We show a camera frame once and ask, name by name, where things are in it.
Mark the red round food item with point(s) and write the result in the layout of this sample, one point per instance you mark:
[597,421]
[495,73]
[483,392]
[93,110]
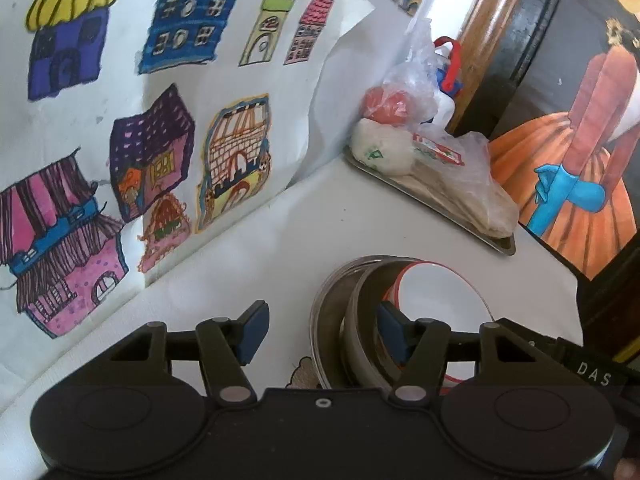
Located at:
[385,105]

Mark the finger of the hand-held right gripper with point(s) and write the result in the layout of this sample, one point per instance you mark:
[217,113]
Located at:
[530,342]

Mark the white bowl red rim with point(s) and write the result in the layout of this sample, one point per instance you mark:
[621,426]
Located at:
[440,295]

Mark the white wrapped bun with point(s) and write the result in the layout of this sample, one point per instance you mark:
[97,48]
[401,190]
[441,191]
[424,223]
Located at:
[380,150]

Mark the steel plate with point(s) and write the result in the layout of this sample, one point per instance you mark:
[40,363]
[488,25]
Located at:
[325,330]

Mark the sunflower figure poster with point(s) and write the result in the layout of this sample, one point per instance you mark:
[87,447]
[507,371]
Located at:
[575,185]

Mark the clear plastic bag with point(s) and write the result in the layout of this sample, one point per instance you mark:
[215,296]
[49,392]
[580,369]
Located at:
[415,70]

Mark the steel bowl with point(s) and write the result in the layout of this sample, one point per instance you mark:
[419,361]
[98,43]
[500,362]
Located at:
[365,360]

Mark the wooden door frame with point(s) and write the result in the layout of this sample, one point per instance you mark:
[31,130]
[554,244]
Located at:
[495,20]

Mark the colourful houses drawing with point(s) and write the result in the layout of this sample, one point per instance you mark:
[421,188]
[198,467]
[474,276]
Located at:
[150,110]

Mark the plastic bag of flatbreads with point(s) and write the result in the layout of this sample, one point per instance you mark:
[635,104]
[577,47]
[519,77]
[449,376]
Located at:
[475,200]

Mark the red label packet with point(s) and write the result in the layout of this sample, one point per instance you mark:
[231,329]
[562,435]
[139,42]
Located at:
[440,150]

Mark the dark wooden door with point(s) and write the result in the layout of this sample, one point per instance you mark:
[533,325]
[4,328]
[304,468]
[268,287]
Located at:
[540,35]

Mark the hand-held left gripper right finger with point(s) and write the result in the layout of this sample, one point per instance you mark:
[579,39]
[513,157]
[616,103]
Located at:
[390,330]

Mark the steel tray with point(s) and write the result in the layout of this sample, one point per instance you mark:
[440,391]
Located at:
[500,246]

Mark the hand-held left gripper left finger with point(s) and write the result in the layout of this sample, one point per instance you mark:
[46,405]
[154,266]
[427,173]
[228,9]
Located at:
[252,332]

